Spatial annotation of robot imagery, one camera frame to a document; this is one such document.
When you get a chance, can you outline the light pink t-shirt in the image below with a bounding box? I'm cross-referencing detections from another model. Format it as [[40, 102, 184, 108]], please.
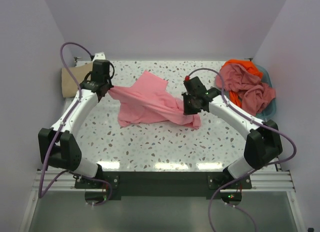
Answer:
[[108, 71, 202, 129]]

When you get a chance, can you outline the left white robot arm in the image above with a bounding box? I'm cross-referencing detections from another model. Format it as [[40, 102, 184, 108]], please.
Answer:
[[38, 60, 114, 188]]

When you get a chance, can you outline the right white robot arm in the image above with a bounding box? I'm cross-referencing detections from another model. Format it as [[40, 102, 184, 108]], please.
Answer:
[[182, 76, 283, 188]]

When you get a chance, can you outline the folded beige t-shirt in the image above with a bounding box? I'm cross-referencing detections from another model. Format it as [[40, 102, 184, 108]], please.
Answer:
[[61, 63, 93, 98]]

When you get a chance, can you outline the orange crumpled t-shirt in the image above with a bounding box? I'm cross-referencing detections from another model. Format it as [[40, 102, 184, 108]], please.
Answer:
[[221, 59, 263, 107]]

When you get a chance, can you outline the dusty pink crumpled t-shirt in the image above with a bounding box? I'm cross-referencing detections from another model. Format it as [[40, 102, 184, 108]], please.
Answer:
[[215, 63, 276, 116]]

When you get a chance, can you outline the blue plastic basket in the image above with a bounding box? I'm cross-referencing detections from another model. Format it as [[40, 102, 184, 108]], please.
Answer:
[[255, 64, 277, 121]]

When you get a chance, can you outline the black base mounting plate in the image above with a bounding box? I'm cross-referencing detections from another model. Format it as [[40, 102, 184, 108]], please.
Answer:
[[74, 170, 253, 201]]

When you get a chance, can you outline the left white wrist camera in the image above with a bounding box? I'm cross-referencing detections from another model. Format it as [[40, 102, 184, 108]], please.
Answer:
[[91, 52, 106, 61]]

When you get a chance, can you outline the aluminium rail frame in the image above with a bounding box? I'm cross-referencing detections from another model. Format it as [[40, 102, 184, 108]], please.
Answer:
[[18, 57, 307, 232]]

